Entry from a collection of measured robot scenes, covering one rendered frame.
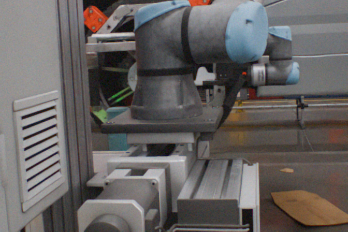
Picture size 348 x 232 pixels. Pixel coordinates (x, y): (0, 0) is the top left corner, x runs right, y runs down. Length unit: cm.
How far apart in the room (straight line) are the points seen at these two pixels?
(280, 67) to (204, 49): 73
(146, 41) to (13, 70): 47
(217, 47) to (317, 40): 109
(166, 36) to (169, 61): 5
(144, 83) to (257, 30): 25
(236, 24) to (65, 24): 31
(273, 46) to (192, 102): 71
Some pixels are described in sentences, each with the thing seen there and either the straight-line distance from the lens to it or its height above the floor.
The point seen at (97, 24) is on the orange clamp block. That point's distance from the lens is 201.
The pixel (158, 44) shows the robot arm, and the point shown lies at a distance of 102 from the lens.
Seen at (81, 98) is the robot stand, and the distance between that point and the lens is 94.
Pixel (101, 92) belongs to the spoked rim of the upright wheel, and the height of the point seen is 78.
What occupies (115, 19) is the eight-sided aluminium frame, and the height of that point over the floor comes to 107.
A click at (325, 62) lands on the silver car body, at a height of 87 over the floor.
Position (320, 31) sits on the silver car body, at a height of 98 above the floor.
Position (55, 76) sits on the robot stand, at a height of 93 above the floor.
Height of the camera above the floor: 97
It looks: 7 degrees down
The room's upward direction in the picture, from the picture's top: 3 degrees counter-clockwise
